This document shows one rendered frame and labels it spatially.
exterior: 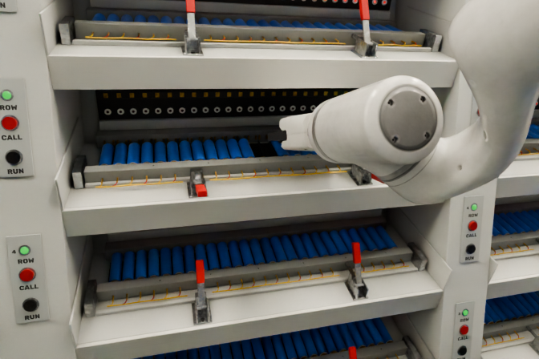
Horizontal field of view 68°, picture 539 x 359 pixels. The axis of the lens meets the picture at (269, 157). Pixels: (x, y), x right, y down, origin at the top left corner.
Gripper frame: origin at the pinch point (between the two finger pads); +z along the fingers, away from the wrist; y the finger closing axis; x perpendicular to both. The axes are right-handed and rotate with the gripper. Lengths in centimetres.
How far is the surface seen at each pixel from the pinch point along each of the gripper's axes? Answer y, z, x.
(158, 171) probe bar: 22.8, -1.9, 4.3
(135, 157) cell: 26.3, 1.8, 2.1
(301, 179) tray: 0.7, -2.4, 6.9
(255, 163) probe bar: 8.0, -2.0, 4.0
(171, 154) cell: 20.8, 2.3, 1.9
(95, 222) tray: 31.5, -4.6, 10.8
